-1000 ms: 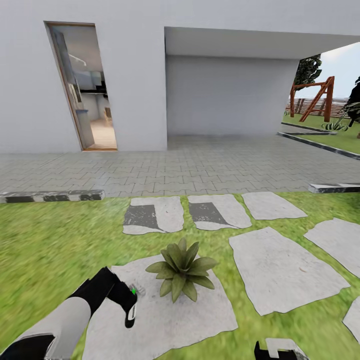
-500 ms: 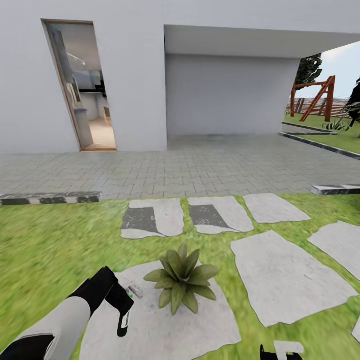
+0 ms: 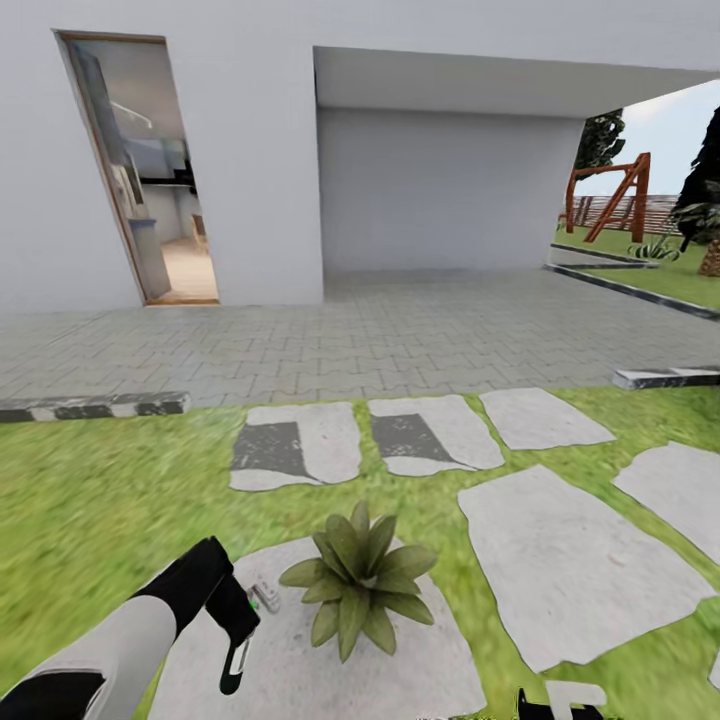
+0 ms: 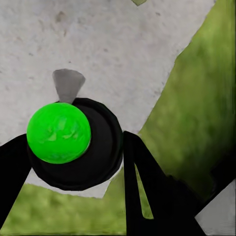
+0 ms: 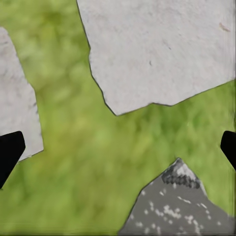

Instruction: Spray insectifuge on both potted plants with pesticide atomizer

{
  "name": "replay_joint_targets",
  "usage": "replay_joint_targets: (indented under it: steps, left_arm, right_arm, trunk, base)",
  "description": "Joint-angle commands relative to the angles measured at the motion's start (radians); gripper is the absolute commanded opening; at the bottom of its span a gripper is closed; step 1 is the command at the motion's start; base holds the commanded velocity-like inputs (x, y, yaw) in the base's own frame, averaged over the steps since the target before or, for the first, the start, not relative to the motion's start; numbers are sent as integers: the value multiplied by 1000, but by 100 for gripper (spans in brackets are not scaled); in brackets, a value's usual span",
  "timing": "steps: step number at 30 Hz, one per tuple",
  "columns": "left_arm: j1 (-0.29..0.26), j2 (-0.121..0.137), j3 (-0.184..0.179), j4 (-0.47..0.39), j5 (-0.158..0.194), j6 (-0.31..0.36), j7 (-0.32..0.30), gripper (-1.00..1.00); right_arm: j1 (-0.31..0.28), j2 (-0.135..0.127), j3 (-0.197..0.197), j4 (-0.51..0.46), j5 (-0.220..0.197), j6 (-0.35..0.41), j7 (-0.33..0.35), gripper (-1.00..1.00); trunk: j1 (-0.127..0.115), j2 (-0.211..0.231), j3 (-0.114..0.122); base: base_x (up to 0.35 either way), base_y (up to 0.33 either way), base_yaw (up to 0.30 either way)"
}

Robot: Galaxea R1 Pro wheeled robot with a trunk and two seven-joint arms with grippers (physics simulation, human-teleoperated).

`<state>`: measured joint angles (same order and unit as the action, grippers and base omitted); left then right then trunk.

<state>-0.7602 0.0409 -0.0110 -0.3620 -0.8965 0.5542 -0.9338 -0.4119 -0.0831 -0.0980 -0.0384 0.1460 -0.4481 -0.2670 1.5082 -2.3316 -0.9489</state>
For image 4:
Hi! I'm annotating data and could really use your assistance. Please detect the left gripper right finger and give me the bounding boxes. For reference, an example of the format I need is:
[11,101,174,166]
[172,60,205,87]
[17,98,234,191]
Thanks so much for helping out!
[123,131,206,236]

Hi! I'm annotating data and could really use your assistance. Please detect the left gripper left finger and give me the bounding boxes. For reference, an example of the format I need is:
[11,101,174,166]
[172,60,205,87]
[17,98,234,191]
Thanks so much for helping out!
[0,134,32,229]

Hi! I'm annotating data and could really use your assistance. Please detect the insectifuge atomizer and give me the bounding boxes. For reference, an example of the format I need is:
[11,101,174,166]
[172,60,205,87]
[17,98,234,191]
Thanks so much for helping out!
[27,68,123,191]

